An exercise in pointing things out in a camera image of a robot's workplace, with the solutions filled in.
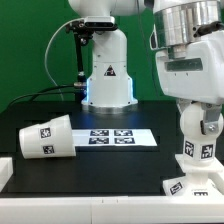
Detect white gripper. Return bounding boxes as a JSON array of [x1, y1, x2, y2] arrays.
[[150, 31, 224, 135]]

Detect white lamp bulb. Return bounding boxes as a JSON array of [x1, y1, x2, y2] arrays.
[[180, 103, 223, 163]]

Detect white lamp shade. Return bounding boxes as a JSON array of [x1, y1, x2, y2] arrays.
[[19, 115, 76, 159]]

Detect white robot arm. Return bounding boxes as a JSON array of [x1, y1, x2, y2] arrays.
[[68, 0, 224, 135]]

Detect white marker sheet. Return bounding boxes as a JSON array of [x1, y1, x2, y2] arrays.
[[72, 129, 157, 146]]

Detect white right rail block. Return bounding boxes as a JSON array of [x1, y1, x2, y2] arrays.
[[210, 171, 224, 195]]

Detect white rail block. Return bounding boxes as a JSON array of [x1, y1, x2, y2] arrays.
[[210, 171, 224, 195], [0, 157, 13, 192]]

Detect black camera on stand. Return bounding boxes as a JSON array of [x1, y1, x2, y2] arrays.
[[65, 16, 118, 89]]

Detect white front rail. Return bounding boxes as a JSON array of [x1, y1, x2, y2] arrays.
[[0, 197, 224, 224]]

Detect black cables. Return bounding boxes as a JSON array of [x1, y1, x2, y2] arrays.
[[6, 84, 88, 108]]

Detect grey camera cable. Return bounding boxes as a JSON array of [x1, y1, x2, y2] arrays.
[[44, 18, 82, 102]]

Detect white left rail block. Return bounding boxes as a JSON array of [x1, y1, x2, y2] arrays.
[[0, 157, 13, 192]]

